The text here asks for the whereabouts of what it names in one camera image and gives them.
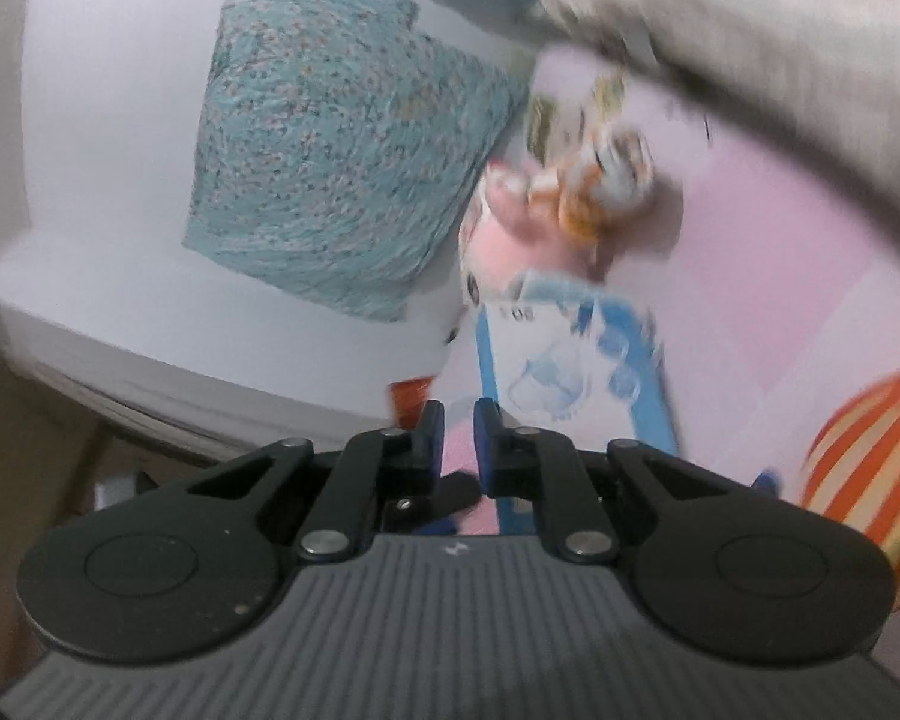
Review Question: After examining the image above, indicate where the white fuzzy towel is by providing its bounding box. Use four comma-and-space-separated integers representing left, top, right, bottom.
525, 0, 900, 271

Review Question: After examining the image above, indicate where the teal floral cloth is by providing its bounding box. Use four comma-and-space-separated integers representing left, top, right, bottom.
182, 0, 532, 323

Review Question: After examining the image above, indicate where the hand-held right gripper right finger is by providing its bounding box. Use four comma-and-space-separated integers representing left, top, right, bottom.
472, 397, 730, 565

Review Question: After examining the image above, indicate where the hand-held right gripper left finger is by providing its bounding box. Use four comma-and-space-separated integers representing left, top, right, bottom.
186, 399, 447, 562

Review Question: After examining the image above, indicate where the peach wet wipes pack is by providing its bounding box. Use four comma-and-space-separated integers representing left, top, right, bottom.
457, 161, 608, 316

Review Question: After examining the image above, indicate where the pink checked tablecloth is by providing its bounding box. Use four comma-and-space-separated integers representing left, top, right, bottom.
439, 45, 900, 616

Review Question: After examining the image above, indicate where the red-orange wet wipes pack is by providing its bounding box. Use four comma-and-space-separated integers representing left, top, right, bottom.
529, 127, 655, 241

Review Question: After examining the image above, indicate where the small red object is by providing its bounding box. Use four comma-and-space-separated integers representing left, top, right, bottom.
388, 379, 432, 428

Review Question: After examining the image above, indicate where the cardboard box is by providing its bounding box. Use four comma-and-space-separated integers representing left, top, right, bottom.
0, 356, 222, 691

